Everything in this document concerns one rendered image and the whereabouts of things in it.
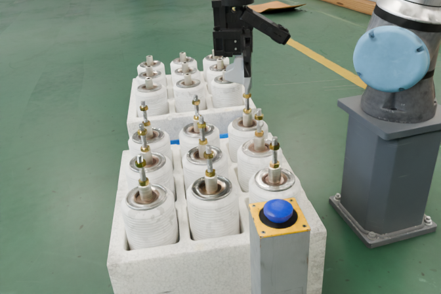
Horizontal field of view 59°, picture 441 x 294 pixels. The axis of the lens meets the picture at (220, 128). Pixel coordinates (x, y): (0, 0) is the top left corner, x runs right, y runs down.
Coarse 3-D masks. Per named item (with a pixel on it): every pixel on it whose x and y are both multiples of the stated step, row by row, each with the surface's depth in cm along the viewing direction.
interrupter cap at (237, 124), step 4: (252, 116) 96; (236, 120) 95; (240, 120) 95; (252, 120) 95; (256, 120) 95; (232, 124) 93; (236, 124) 93; (240, 124) 94; (256, 124) 93; (236, 128) 91; (240, 128) 92; (244, 128) 91; (248, 128) 91; (252, 128) 91; (256, 128) 91
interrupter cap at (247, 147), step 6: (246, 144) 85; (252, 144) 85; (264, 144) 84; (246, 150) 82; (252, 150) 83; (264, 150) 82; (270, 150) 82; (252, 156) 80; (258, 156) 80; (264, 156) 80
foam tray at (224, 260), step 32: (128, 160) 96; (320, 224) 72; (128, 256) 68; (160, 256) 67; (192, 256) 68; (224, 256) 69; (320, 256) 73; (128, 288) 69; (160, 288) 70; (192, 288) 72; (224, 288) 73; (320, 288) 77
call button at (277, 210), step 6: (264, 204) 55; (270, 204) 54; (276, 204) 54; (282, 204) 54; (288, 204) 54; (264, 210) 53; (270, 210) 53; (276, 210) 53; (282, 210) 53; (288, 210) 53; (270, 216) 52; (276, 216) 52; (282, 216) 52; (288, 216) 52; (276, 222) 53
